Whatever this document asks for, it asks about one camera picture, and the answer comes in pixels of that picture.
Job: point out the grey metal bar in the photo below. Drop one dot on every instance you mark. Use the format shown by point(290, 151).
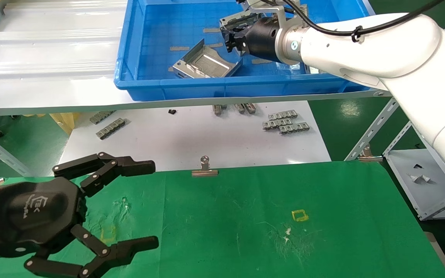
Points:
point(14, 160)

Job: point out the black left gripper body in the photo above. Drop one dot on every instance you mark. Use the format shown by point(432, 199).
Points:
point(25, 212)

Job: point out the perforated grey rack upright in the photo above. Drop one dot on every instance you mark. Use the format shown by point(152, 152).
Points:
point(369, 135)
point(398, 137)

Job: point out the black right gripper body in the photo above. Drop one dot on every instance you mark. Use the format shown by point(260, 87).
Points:
point(238, 40)

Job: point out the white rack shelf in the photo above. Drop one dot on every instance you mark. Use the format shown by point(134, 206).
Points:
point(419, 193)

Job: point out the sheet metal part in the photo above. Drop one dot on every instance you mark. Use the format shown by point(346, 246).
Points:
point(207, 63)
point(238, 18)
point(312, 69)

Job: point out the silver binder clip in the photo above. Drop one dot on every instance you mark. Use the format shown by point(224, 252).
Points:
point(205, 172)
point(367, 156)

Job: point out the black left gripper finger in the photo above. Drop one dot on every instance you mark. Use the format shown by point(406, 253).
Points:
point(124, 251)
point(107, 166)

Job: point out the blue plastic bin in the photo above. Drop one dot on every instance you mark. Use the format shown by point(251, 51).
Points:
point(160, 83)

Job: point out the grey metal hinge strip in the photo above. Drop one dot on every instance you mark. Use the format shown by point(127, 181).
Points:
point(276, 124)
point(294, 128)
point(102, 117)
point(282, 115)
point(110, 128)
point(218, 109)
point(240, 108)
point(250, 108)

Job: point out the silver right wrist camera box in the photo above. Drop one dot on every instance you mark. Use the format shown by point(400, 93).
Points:
point(263, 7)

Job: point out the yellow cardboard piece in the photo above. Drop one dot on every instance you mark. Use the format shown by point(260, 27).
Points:
point(64, 120)

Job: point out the green table mat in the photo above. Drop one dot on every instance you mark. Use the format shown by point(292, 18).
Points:
point(245, 224)

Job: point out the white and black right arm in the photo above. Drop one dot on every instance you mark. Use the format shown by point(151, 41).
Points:
point(381, 50)

